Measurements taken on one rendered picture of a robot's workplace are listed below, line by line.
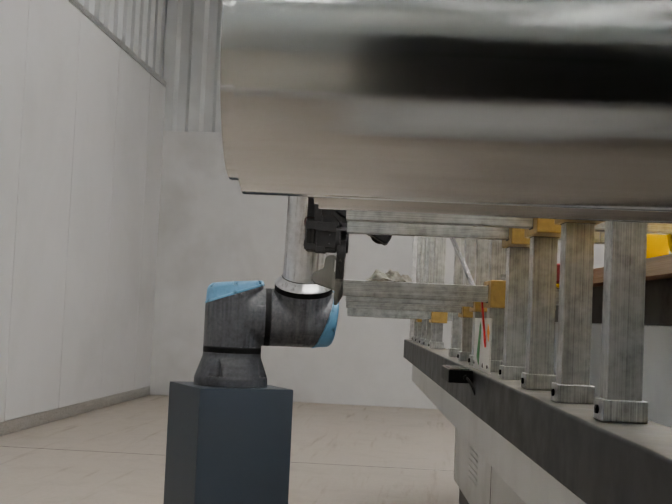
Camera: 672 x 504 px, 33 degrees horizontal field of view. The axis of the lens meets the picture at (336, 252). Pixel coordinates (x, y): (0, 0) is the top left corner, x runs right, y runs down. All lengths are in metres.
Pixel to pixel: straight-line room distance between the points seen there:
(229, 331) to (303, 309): 0.20
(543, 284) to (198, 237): 8.80
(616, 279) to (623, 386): 0.11
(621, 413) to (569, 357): 0.26
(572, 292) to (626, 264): 0.25
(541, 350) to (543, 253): 0.14
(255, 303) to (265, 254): 7.36
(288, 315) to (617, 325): 1.80
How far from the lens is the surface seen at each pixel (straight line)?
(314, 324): 2.91
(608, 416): 1.17
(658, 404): 1.83
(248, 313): 2.90
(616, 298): 1.18
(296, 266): 2.88
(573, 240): 1.42
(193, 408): 2.86
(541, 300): 1.67
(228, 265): 10.32
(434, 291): 2.11
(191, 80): 10.59
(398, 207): 0.37
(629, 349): 1.18
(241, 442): 2.87
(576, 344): 1.42
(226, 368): 2.89
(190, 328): 10.37
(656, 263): 1.72
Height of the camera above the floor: 0.80
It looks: 3 degrees up
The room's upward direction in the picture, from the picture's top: 3 degrees clockwise
